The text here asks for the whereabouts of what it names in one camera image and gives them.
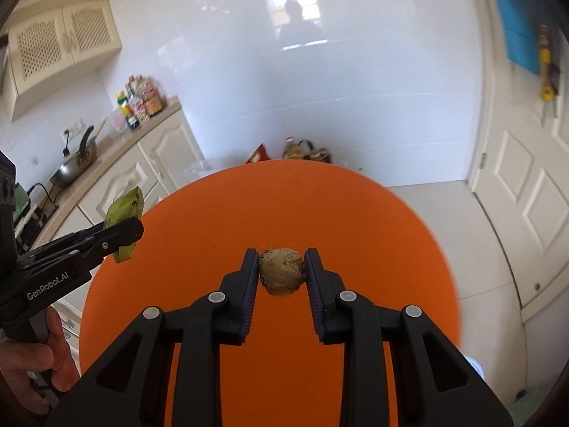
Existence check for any white panelled door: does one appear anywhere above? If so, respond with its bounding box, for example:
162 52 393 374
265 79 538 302
469 0 568 322

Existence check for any cream kitchen base cabinet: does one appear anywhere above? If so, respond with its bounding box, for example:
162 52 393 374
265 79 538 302
33 95 206 365

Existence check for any person's left hand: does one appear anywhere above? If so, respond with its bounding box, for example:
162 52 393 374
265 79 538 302
1 306 80 415

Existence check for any brown paper ball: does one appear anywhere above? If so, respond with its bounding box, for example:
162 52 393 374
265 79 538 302
260 248 306 297

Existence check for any condiment bottles group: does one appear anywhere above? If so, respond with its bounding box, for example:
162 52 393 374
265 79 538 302
116 75 164 130

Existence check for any light blue plastic bucket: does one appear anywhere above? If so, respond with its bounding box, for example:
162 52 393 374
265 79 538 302
464 356 485 380

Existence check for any grey and yellow hanging apron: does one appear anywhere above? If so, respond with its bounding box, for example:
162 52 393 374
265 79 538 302
537 23 561 128

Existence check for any round orange table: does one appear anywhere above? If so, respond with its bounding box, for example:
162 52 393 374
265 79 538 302
79 160 460 426

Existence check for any brown cardboard box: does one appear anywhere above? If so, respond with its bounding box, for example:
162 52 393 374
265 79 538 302
283 137 332 164

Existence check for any red packaging box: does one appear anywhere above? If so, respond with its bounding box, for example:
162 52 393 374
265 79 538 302
246 144 271 164

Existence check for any blue cloth hanging on door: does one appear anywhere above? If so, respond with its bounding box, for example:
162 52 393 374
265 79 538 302
496 0 540 75

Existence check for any yellow green snack wrapper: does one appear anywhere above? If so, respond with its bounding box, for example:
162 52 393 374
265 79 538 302
104 186 145 263

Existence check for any metal wok with handle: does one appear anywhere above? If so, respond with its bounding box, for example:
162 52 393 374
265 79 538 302
49 125 97 189

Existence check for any cream upper wall cabinet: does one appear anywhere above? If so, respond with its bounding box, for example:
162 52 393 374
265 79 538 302
2 0 122 121

